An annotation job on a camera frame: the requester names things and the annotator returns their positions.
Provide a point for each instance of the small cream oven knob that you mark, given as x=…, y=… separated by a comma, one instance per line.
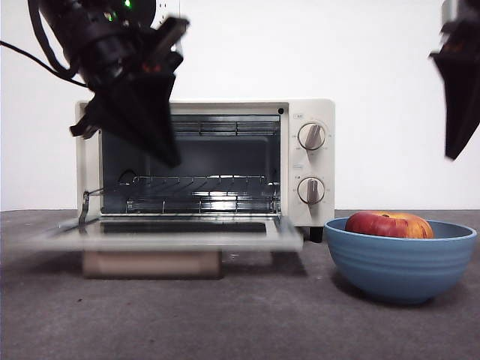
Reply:
x=311, y=190

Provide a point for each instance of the blue ribbed bowl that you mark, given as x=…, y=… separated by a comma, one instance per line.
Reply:
x=401, y=266

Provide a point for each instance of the pale grey right wrist camera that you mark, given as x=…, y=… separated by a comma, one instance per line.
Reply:
x=448, y=10

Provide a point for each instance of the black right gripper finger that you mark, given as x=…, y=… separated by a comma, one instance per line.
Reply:
x=461, y=105

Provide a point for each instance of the red yellow apple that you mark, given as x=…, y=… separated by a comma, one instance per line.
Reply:
x=386, y=225

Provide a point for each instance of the glass-window oven door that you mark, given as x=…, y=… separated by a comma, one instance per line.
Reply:
x=180, y=242

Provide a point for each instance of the cream Toshiba toaster oven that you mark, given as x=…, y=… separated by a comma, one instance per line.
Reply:
x=311, y=108

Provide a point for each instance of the large cream oven knob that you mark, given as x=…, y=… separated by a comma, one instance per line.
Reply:
x=311, y=136

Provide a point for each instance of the white wall socket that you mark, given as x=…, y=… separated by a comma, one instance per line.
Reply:
x=171, y=8

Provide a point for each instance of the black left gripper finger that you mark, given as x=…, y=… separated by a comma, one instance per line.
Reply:
x=85, y=129
x=142, y=116

